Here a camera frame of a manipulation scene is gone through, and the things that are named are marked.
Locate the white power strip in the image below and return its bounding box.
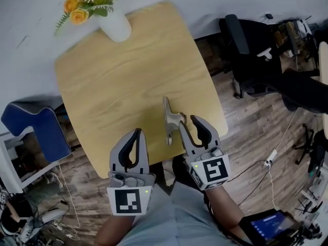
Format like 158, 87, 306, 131
263, 149, 279, 169

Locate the orange and white flower bouquet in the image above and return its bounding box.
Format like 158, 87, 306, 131
53, 0, 121, 36

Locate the blue chair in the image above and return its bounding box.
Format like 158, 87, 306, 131
1, 101, 72, 163

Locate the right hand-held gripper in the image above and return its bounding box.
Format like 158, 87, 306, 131
178, 114, 232, 191

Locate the person's right forearm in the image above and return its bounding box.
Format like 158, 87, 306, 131
204, 186, 247, 243

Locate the pair of sneakers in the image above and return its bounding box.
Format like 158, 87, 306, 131
45, 171, 64, 189

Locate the white cabinet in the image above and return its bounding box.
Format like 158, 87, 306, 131
0, 126, 60, 194

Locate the black cable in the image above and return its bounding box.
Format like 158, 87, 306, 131
227, 158, 268, 185

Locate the black office chair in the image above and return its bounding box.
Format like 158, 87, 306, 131
218, 14, 321, 113

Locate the person's left forearm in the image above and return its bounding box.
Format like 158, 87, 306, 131
95, 214, 139, 246

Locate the metal bulldog clip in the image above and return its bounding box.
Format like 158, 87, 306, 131
162, 95, 188, 146

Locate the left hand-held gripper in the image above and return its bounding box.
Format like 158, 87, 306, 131
106, 128, 157, 216

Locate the black tablet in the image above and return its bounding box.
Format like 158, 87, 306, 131
239, 209, 303, 246

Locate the thin white cable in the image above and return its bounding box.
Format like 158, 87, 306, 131
267, 109, 299, 208

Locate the white vase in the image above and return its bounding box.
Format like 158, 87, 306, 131
98, 8, 132, 43

